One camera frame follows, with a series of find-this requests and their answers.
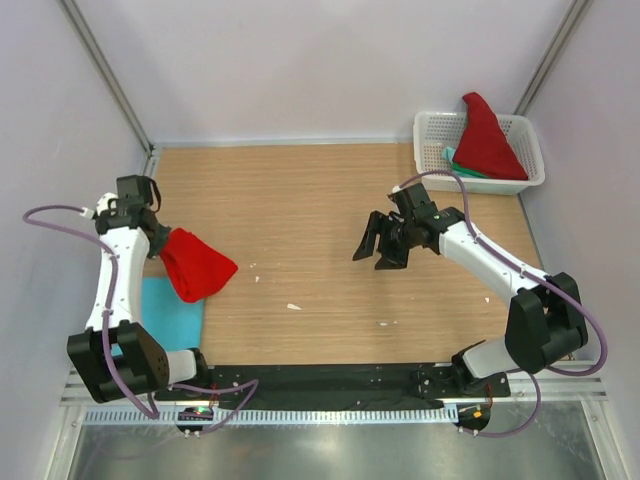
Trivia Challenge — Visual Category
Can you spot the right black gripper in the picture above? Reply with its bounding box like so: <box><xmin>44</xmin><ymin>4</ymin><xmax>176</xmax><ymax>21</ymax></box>
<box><xmin>353</xmin><ymin>211</ymin><xmax>416</xmax><ymax>271</ymax></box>

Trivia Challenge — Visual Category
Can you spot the bright red t shirt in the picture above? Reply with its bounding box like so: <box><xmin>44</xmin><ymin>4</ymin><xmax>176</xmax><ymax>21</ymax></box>
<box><xmin>160</xmin><ymin>228</ymin><xmax>238</xmax><ymax>303</ymax></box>

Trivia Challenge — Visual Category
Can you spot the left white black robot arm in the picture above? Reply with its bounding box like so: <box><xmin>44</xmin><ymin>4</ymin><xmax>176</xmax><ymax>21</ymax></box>
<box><xmin>67</xmin><ymin>175</ymin><xmax>212</xmax><ymax>403</ymax></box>

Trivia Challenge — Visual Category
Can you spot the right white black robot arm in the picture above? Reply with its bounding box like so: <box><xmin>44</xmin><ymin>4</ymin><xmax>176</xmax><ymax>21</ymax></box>
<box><xmin>353</xmin><ymin>184</ymin><xmax>588</xmax><ymax>396</ymax></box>

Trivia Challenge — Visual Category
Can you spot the folded light blue t shirt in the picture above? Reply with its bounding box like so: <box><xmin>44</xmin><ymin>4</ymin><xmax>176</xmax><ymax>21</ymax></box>
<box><xmin>110</xmin><ymin>277</ymin><xmax>204</xmax><ymax>352</ymax></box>

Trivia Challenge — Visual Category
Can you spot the mint t shirt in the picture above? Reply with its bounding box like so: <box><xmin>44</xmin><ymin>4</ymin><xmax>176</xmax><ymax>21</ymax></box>
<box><xmin>442</xmin><ymin>146</ymin><xmax>457</xmax><ymax>166</ymax></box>

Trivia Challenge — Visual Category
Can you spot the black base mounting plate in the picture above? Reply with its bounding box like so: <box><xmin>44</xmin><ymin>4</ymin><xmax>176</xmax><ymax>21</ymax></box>
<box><xmin>153</xmin><ymin>363</ymin><xmax>512</xmax><ymax>412</ymax></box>

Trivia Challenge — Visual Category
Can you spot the dark red t shirt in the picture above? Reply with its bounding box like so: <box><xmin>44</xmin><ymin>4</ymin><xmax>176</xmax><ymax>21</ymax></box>
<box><xmin>454</xmin><ymin>92</ymin><xmax>528</xmax><ymax>181</ymax></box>

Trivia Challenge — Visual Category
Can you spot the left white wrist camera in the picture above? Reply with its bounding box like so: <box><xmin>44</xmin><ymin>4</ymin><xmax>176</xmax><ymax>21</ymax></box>
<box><xmin>80</xmin><ymin>192</ymin><xmax>118</xmax><ymax>220</ymax></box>

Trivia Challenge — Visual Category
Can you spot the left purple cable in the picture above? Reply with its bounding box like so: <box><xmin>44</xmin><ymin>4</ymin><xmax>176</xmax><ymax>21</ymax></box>
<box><xmin>22</xmin><ymin>203</ymin><xmax>260</xmax><ymax>441</ymax></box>

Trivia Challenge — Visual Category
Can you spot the white slotted cable duct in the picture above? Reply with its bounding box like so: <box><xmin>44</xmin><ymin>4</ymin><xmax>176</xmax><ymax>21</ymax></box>
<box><xmin>83</xmin><ymin>405</ymin><xmax>458</xmax><ymax>427</ymax></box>

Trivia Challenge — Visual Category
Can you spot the aluminium front rail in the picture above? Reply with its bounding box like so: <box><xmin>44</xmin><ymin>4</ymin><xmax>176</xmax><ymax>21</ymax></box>
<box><xmin>59</xmin><ymin>360</ymin><xmax>609</xmax><ymax>407</ymax></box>

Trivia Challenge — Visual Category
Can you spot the left aluminium corner post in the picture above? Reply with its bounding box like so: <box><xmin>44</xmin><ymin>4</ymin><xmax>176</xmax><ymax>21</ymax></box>
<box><xmin>58</xmin><ymin>0</ymin><xmax>154</xmax><ymax>157</ymax></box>

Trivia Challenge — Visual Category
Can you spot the aluminium corner post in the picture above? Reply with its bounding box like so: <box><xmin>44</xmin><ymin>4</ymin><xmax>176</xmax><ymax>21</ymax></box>
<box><xmin>58</xmin><ymin>0</ymin><xmax>154</xmax><ymax>157</ymax></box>
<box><xmin>513</xmin><ymin>0</ymin><xmax>594</xmax><ymax>116</ymax></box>

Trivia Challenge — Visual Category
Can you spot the right aluminium corner post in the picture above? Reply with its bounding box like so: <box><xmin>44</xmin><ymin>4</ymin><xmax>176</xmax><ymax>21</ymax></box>
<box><xmin>513</xmin><ymin>0</ymin><xmax>594</xmax><ymax>116</ymax></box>

